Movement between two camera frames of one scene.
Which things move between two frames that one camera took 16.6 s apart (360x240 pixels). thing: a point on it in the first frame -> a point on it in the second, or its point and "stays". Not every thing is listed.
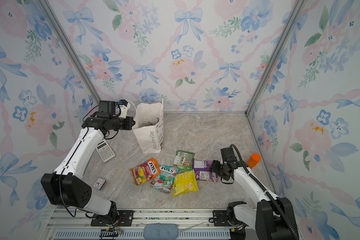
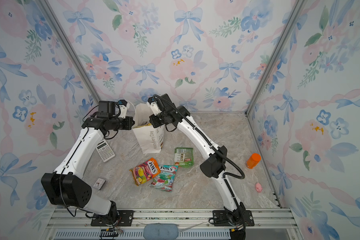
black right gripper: (214, 168) -> (152, 120)
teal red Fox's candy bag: (164, 181) stays
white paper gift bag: (149, 126) stays
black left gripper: (129, 119) stays
